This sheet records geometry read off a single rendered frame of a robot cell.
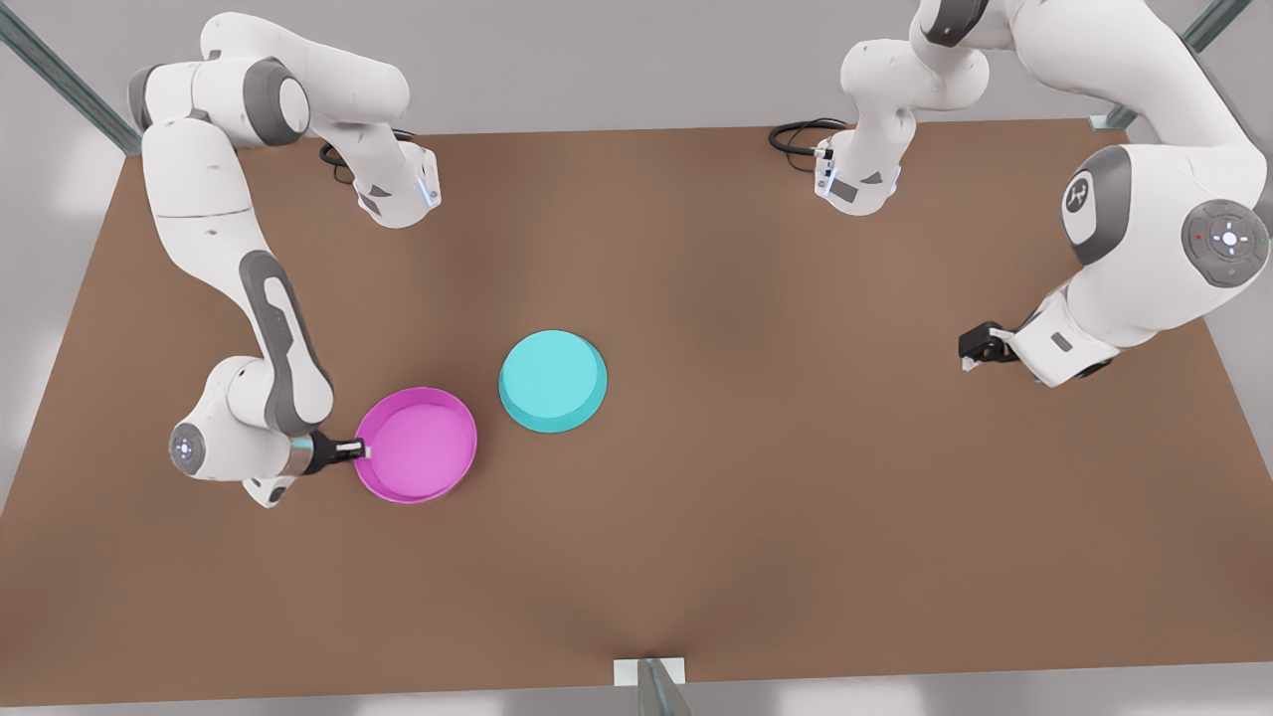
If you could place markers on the pink plate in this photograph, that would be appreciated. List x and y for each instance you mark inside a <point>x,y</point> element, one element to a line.
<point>417,444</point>

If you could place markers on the blue plate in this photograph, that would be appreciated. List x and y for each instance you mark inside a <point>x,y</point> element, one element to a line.
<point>552,380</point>

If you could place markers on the silver frame post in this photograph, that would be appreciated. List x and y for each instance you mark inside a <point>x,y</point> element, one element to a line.
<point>1183,50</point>
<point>656,686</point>
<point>65,80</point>

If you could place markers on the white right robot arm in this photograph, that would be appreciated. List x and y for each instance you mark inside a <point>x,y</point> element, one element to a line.
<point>199,199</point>

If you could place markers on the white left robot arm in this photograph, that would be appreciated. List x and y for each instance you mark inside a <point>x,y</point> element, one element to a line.
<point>1144,229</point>

